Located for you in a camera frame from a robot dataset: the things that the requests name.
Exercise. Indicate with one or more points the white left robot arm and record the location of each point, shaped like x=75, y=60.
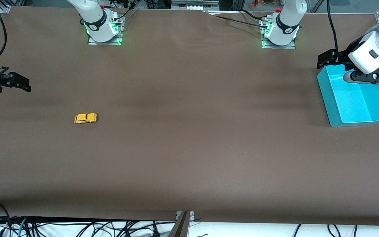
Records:
x=288, y=19

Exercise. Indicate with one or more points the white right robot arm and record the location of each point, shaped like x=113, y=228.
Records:
x=95, y=19

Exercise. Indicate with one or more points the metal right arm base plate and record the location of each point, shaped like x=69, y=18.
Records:
x=104, y=43

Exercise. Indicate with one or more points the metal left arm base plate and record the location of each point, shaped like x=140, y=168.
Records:
x=278, y=47

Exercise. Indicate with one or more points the yellow beetle toy car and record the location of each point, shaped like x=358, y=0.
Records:
x=85, y=118

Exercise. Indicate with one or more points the turquoise plastic bin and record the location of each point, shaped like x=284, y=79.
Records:
x=357, y=105

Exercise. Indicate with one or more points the small orange object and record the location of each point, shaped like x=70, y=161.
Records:
x=257, y=4

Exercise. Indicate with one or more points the brown table mat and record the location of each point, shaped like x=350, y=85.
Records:
x=189, y=131

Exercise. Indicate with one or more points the aluminium support post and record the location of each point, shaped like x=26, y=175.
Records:
x=181, y=227

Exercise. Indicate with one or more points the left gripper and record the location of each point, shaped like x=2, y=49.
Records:
x=345, y=54

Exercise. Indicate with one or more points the dark aluminium frame post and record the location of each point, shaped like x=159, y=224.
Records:
x=238, y=4

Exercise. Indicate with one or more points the white power strip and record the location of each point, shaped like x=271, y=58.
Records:
x=192, y=6

